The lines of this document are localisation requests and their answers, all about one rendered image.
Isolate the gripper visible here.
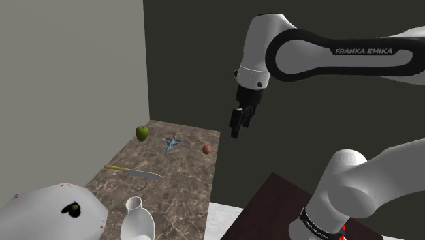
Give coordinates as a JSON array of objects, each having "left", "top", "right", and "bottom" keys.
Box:
[{"left": 228, "top": 84, "right": 264, "bottom": 139}]

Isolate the blue toy jet plane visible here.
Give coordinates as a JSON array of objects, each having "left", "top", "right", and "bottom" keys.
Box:
[{"left": 165, "top": 133, "right": 182, "bottom": 154}]

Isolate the green apple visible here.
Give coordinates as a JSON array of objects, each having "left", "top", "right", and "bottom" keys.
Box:
[{"left": 135, "top": 125, "right": 150, "bottom": 143}]

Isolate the white vase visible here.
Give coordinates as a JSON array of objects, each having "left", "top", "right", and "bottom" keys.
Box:
[{"left": 119, "top": 196, "right": 156, "bottom": 240}]

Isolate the white dome-shaped object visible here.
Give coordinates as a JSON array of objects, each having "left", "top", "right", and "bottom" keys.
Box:
[{"left": 0, "top": 182, "right": 110, "bottom": 240}]

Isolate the yellow-handled kitchen knife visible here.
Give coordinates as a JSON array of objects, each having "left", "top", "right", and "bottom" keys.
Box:
[{"left": 103, "top": 164, "right": 165, "bottom": 181}]

